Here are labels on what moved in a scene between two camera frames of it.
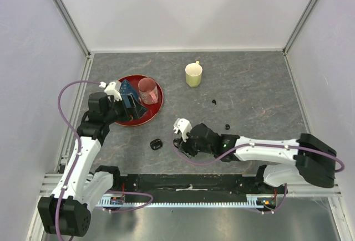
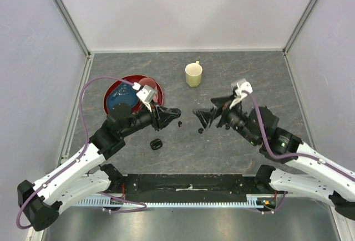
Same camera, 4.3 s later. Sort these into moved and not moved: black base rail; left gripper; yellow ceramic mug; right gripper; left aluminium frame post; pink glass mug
Moved: left gripper; right gripper
Not moved: yellow ceramic mug; black base rail; pink glass mug; left aluminium frame post
